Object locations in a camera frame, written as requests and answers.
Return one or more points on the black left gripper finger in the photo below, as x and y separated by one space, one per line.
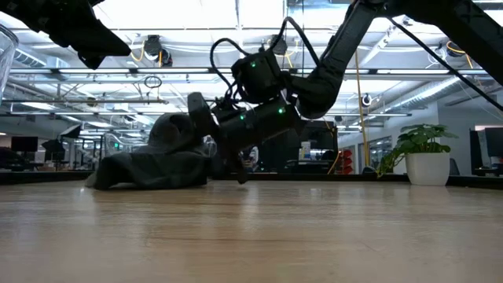
112 46

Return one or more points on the red stacked containers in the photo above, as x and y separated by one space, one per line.
347 161

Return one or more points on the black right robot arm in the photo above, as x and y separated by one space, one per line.
330 78

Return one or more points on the black monitor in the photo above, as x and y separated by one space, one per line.
24 144
494 141
476 147

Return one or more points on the silver ventilation duct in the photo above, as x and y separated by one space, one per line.
432 92

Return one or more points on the green plant in white pot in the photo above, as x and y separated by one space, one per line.
427 169

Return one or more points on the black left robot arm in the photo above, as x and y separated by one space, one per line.
15 8

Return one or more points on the black tilted panel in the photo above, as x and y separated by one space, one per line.
53 147
70 131

